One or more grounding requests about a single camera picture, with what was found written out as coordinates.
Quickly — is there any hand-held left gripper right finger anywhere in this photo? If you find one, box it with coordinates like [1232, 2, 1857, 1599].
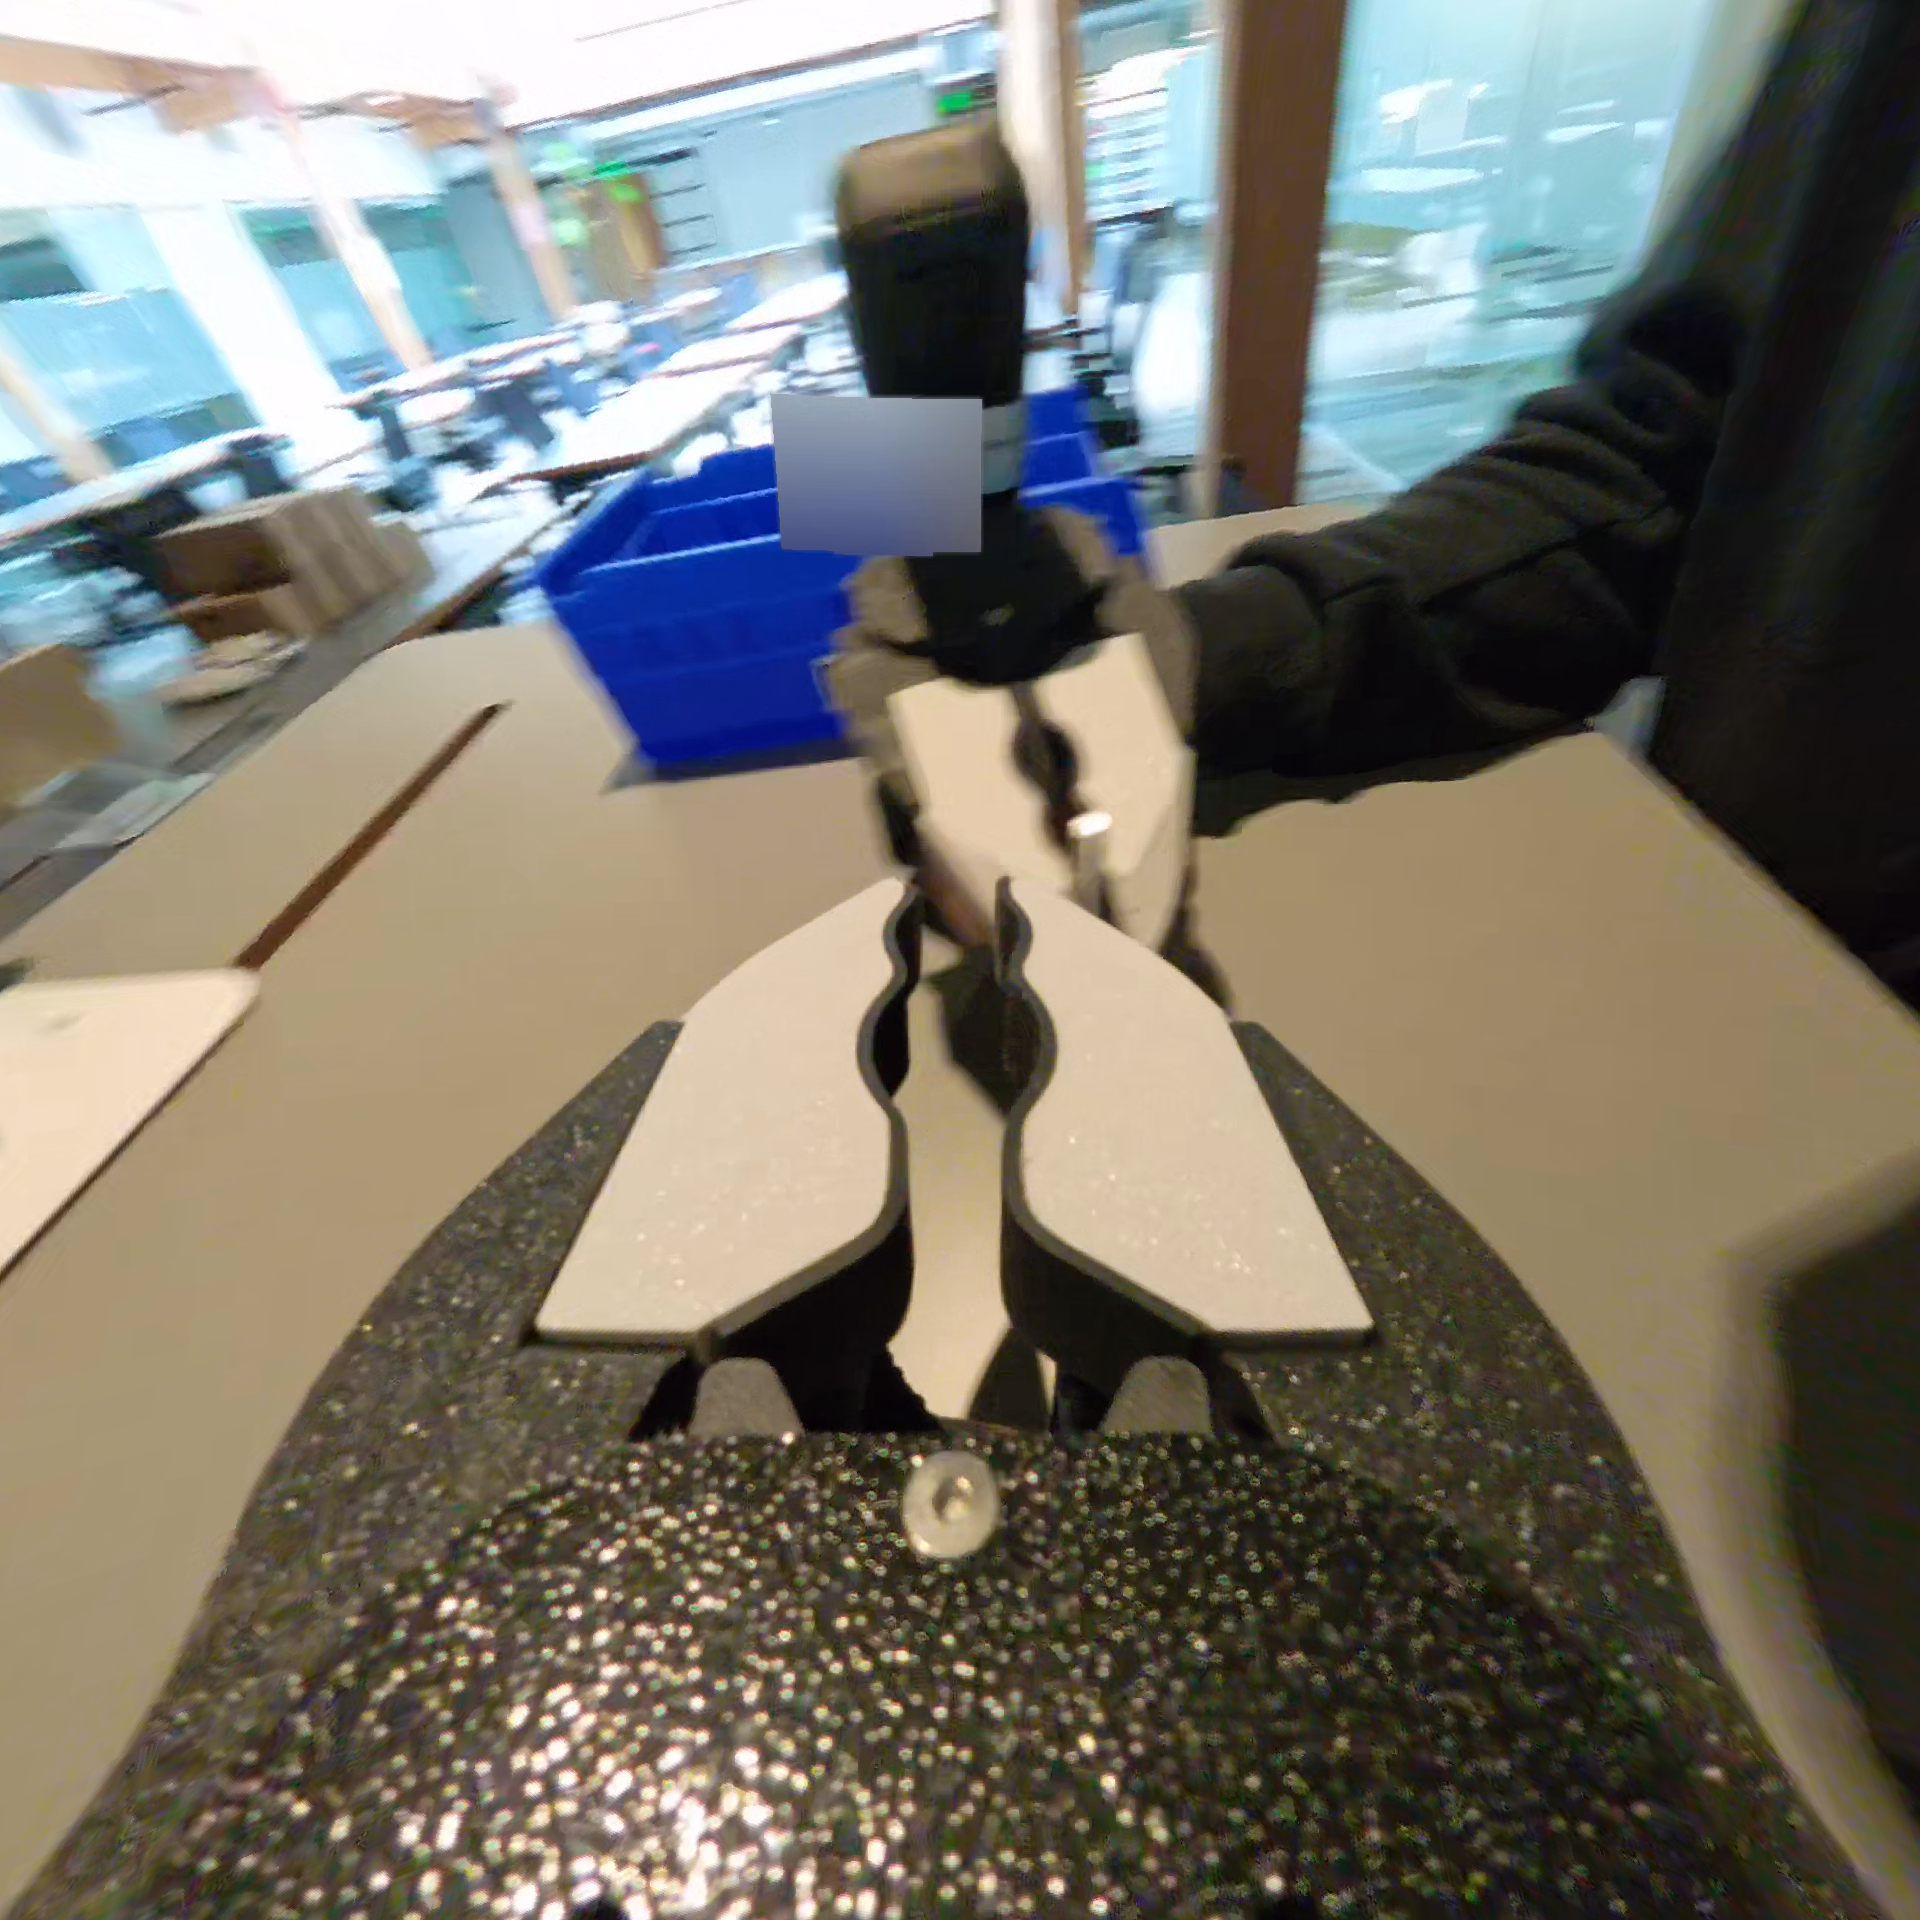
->
[990, 876, 1377, 1369]

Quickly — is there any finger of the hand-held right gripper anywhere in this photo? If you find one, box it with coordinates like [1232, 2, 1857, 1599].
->
[1046, 630, 1202, 954]
[882, 678, 1081, 948]

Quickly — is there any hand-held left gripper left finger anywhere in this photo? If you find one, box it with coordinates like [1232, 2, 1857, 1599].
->
[532, 876, 925, 1369]

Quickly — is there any person's right forearm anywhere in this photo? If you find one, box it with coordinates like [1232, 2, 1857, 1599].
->
[1184, 276, 1751, 781]

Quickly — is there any blue plastic tote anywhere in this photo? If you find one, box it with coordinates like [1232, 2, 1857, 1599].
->
[535, 386, 1158, 773]

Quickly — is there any white base board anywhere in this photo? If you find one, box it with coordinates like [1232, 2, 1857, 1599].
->
[0, 965, 263, 1279]

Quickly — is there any stack of cardboard boxes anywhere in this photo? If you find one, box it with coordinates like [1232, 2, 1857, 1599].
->
[150, 485, 439, 639]

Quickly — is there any crumpled white plastic wrap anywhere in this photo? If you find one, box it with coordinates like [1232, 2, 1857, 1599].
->
[156, 630, 303, 708]

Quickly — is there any beige board on stand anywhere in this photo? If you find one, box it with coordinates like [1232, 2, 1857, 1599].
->
[0, 642, 127, 819]

